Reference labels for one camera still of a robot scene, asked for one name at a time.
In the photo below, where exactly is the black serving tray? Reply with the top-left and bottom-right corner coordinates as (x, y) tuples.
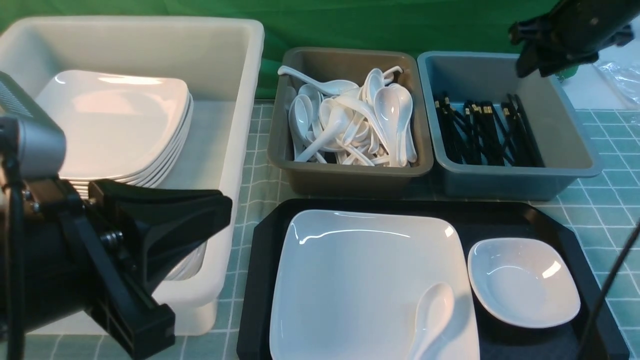
(237, 199), (630, 360)

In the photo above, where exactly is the brown spoon bin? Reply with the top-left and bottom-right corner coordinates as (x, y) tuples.
(267, 47), (434, 198)

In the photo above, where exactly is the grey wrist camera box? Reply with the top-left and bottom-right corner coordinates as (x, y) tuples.
(0, 71), (67, 181)

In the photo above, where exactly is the white square rice plate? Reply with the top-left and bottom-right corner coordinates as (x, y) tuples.
(269, 209), (481, 360)

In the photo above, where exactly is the white small sauce bowl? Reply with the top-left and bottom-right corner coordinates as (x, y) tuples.
(467, 237), (581, 330)

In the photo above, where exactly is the pile of white spoons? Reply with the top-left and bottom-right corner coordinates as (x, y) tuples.
(278, 65), (418, 167)

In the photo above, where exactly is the black cable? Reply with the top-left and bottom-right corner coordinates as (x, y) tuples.
(577, 235), (640, 360)

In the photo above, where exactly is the bundle of black chopsticks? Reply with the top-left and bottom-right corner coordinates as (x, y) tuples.
(433, 92), (545, 167)

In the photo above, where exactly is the top stacked white square plate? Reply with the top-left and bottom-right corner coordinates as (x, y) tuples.
(36, 69), (191, 181)

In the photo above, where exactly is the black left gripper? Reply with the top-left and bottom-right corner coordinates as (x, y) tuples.
(22, 178), (233, 360)

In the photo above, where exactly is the green backdrop cloth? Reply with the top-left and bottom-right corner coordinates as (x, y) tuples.
(0, 0), (556, 100)

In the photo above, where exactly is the blue-grey chopstick bin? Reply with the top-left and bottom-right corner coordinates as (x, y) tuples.
(417, 51), (602, 201)

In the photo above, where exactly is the white ceramic soup spoon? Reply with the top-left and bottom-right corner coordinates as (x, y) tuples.
(406, 282), (455, 360)

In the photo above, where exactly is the large white plastic tub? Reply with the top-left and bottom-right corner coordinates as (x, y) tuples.
(1, 16), (265, 337)

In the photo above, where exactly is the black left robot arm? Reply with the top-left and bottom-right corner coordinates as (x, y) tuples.
(1, 152), (233, 360)

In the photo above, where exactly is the clear plastic bag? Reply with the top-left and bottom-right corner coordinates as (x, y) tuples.
(594, 60), (640, 110)

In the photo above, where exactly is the bottom stacked white plate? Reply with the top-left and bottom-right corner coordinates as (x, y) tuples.
(61, 111), (193, 198)

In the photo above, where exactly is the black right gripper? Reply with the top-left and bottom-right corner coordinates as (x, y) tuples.
(509, 0), (640, 78)

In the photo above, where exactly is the green checked tablecloth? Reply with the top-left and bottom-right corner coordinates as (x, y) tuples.
(25, 100), (640, 360)

